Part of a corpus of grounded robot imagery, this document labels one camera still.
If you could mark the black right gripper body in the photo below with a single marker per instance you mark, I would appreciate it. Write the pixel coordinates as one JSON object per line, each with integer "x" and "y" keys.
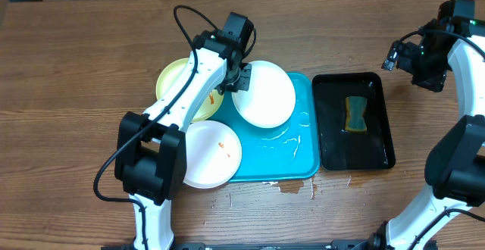
{"x": 423, "y": 67}

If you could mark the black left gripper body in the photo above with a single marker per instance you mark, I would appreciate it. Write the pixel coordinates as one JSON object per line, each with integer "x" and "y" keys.
{"x": 239, "y": 82}

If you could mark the white plate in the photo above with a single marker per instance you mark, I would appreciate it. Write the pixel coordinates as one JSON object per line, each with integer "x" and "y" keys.
{"x": 270, "y": 99}
{"x": 213, "y": 154}

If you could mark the green and yellow sponge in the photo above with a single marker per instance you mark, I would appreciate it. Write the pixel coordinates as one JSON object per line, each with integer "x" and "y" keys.
{"x": 355, "y": 111}

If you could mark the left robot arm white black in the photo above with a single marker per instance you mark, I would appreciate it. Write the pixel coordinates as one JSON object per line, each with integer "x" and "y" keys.
{"x": 150, "y": 159}

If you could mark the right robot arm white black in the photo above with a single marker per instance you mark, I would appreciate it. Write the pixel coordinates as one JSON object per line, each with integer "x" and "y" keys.
{"x": 454, "y": 170}

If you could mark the black plastic tray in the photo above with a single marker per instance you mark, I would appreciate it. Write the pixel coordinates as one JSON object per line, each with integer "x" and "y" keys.
{"x": 342, "y": 150}

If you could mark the blue plastic tray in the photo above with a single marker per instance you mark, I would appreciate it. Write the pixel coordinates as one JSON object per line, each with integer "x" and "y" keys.
{"x": 287, "y": 152}

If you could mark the yellow-green plate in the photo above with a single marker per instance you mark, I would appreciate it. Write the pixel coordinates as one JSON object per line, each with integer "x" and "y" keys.
{"x": 166, "y": 79}

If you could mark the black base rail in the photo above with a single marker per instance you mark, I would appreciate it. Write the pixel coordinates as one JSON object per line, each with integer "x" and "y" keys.
{"x": 339, "y": 244}

